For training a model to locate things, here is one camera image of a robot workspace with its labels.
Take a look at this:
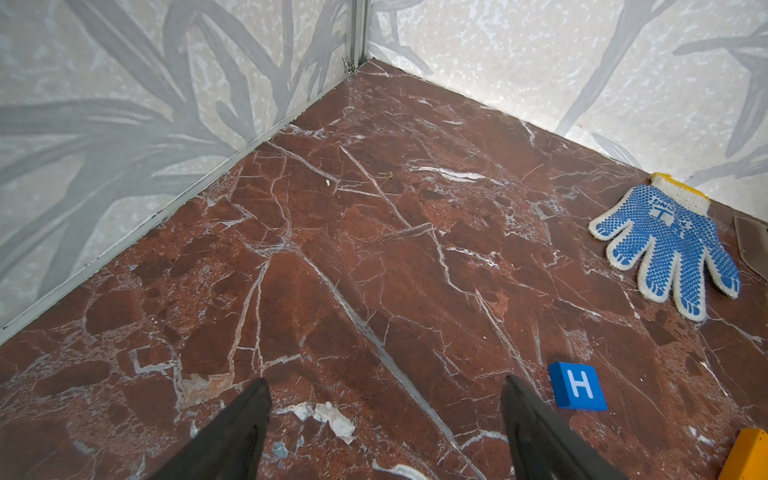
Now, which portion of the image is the blue dotted work glove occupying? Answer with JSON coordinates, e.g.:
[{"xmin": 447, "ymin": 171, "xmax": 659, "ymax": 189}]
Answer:
[{"xmin": 588, "ymin": 172, "xmax": 741, "ymax": 322}]

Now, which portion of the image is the orange wood block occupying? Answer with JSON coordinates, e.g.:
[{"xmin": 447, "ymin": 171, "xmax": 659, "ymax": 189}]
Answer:
[{"xmin": 718, "ymin": 428, "xmax": 768, "ymax": 480}]

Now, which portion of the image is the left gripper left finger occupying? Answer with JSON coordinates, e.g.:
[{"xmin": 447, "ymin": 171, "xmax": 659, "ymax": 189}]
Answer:
[{"xmin": 152, "ymin": 378, "xmax": 272, "ymax": 480}]

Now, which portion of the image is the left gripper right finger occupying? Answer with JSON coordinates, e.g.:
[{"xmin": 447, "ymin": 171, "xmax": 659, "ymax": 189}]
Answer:
[{"xmin": 501, "ymin": 375, "xmax": 625, "ymax": 480}]

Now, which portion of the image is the blue letter H block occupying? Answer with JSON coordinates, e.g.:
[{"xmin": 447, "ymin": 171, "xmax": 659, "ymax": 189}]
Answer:
[{"xmin": 548, "ymin": 362, "xmax": 607, "ymax": 411}]

